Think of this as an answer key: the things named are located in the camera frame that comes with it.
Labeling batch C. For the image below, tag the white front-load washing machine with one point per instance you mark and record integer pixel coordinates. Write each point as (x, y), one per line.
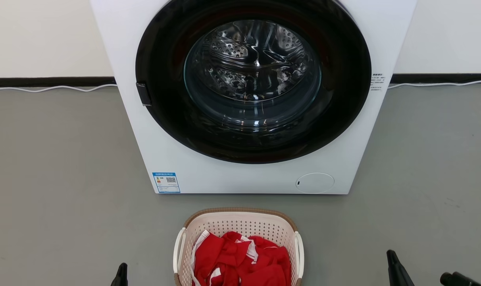
(208, 174)

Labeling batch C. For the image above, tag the beige plastic laundry basket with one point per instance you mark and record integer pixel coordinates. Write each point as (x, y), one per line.
(240, 222)

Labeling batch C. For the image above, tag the small printed text sticker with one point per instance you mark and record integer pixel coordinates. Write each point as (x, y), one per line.
(377, 81)

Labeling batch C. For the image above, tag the red and white garment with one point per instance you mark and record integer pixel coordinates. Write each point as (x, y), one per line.
(264, 274)

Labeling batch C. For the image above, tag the round white filter cover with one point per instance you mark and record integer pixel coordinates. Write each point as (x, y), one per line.
(316, 183)

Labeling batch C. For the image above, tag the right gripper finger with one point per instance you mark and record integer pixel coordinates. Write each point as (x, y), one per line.
(397, 276)

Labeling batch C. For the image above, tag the steel washer drum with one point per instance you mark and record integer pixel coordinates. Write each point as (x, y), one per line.
(252, 71)

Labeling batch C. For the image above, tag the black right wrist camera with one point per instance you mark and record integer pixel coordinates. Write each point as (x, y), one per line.
(458, 280)

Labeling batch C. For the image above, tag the blue energy label sticker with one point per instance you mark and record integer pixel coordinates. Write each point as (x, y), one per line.
(166, 182)

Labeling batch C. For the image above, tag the black round washer door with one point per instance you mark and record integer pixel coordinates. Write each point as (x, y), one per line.
(161, 119)

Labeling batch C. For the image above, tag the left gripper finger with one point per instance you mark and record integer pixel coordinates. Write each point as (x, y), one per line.
(122, 278)

